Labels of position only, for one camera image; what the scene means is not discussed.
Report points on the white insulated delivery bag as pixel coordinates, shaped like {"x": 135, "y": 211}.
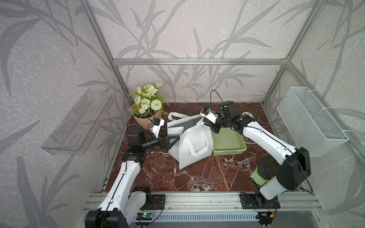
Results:
{"x": 196, "y": 141}

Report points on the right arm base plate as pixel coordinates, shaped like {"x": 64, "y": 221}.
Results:
{"x": 256, "y": 202}

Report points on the left controller board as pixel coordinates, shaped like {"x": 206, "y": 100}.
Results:
{"x": 145, "y": 216}

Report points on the right controller board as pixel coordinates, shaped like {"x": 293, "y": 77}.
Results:
{"x": 265, "y": 216}

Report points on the white wire mesh basket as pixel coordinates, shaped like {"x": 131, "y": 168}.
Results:
{"x": 309, "y": 122}

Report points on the controller board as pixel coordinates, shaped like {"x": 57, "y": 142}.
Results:
{"x": 145, "y": 216}
{"x": 265, "y": 216}

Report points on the flower bouquet in paper pot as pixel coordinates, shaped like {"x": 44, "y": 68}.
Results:
{"x": 149, "y": 103}

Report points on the clear acrylic wall shelf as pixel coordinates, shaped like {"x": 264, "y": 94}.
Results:
{"x": 75, "y": 133}

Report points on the green plastic basket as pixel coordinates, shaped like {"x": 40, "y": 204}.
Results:
{"x": 228, "y": 142}

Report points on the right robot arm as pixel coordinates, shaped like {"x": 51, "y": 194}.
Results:
{"x": 284, "y": 169}

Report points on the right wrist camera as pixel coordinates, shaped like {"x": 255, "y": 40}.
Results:
{"x": 209, "y": 114}

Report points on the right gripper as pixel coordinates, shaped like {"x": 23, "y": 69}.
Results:
{"x": 215, "y": 129}

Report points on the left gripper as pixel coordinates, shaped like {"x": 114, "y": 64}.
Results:
{"x": 164, "y": 145}

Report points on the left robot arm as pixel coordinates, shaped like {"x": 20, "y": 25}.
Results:
{"x": 123, "y": 202}

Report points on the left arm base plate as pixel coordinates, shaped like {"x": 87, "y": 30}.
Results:
{"x": 154, "y": 202}

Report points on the round decorated tin can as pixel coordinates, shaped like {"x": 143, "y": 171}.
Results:
{"x": 248, "y": 114}

